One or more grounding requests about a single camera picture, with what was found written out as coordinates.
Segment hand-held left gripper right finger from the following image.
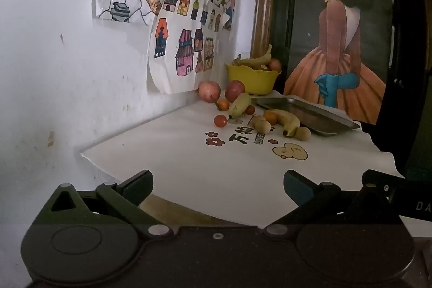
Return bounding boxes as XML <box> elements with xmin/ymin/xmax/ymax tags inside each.
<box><xmin>263</xmin><ymin>170</ymin><xmax>404</xmax><ymax>238</ymax></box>

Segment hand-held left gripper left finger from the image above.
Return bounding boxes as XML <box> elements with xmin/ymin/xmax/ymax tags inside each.
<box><xmin>32</xmin><ymin>170</ymin><xmax>174</xmax><ymax>239</ymax></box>

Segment yellow banana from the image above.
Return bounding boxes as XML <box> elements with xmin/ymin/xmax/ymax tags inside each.
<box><xmin>272</xmin><ymin>109</ymin><xmax>301</xmax><ymax>137</ymax></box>
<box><xmin>228</xmin><ymin>92</ymin><xmax>252</xmax><ymax>120</ymax></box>

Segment metal tray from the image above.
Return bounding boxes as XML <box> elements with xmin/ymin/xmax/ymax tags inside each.
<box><xmin>251</xmin><ymin>97</ymin><xmax>361</xmax><ymax>137</ymax></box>

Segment yellow bowl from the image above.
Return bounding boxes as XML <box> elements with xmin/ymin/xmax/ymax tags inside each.
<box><xmin>227</xmin><ymin>63</ymin><xmax>282</xmax><ymax>96</ymax></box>

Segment coloured houses drawing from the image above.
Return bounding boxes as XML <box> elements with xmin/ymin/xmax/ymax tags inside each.
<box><xmin>147</xmin><ymin>0</ymin><xmax>237</xmax><ymax>94</ymax></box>

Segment dark furniture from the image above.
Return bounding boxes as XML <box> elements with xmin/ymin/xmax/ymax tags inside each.
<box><xmin>376</xmin><ymin>0</ymin><xmax>432</xmax><ymax>181</ymax></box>

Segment framed girl painting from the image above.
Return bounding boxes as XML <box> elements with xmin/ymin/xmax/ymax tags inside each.
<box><xmin>273</xmin><ymin>0</ymin><xmax>395</xmax><ymax>100</ymax></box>

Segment wall poster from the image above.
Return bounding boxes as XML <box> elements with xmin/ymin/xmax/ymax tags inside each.
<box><xmin>283</xmin><ymin>0</ymin><xmax>387</xmax><ymax>125</ymax></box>

